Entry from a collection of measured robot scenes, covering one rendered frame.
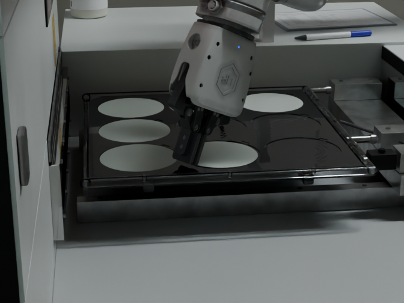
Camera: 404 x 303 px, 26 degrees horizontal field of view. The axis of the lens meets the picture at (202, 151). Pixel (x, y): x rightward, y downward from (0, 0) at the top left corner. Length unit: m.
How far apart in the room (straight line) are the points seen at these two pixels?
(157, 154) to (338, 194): 0.25
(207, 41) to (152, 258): 0.27
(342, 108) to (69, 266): 0.57
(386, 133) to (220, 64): 0.28
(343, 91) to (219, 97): 0.42
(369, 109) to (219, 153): 0.35
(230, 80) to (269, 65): 0.38
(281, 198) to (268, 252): 0.12
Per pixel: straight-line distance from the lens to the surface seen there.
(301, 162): 1.12
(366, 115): 1.38
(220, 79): 1.07
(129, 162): 1.12
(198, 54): 1.05
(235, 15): 1.06
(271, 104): 1.35
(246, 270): 1.02
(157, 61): 1.43
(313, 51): 1.46
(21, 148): 0.64
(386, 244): 1.10
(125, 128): 1.24
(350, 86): 1.45
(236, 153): 1.15
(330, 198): 1.17
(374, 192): 1.19
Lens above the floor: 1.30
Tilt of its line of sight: 20 degrees down
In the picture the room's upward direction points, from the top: straight up
